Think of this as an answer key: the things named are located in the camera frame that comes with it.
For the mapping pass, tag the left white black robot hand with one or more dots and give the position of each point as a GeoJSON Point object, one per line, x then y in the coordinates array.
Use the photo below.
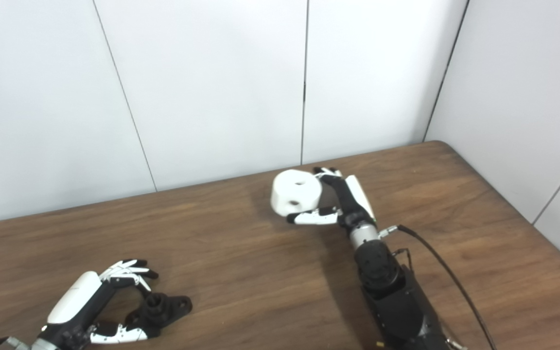
{"type": "Point", "coordinates": [73, 299]}

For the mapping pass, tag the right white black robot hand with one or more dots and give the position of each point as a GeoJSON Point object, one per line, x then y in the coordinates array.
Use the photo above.
{"type": "Point", "coordinates": [358, 201]}

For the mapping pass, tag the round white plastic piece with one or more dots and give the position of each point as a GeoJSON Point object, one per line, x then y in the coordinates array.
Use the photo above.
{"type": "Point", "coordinates": [289, 192]}

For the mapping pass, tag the black plastic holder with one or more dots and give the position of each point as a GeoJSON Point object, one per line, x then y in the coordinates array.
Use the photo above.
{"type": "Point", "coordinates": [166, 307]}

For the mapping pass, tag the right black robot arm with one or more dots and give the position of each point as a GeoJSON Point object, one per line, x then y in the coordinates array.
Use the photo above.
{"type": "Point", "coordinates": [392, 296]}

